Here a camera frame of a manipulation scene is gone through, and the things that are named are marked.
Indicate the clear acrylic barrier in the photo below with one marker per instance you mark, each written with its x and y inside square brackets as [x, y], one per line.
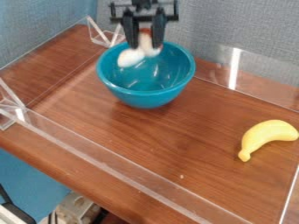
[154, 186]
[249, 73]

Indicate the clear acrylic front barrier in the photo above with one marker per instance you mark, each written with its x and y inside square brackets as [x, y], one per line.
[154, 186]

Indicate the clear acrylic back barrier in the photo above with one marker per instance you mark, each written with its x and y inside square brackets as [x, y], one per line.
[249, 73]

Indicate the white and red toy mushroom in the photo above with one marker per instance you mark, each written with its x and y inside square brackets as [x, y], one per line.
[130, 56]

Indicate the clear acrylic left bracket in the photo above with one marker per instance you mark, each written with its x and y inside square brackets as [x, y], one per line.
[12, 108]

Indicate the blue bowl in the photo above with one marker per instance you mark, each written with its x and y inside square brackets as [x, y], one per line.
[150, 83]

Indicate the white block under table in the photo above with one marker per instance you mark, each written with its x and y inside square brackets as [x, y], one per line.
[74, 210]

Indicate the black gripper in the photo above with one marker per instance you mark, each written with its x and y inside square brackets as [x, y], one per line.
[144, 10]

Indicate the clear acrylic corner bracket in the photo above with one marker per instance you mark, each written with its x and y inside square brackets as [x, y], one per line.
[104, 38]

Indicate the yellow toy banana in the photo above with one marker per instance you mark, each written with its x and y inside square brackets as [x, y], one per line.
[264, 132]

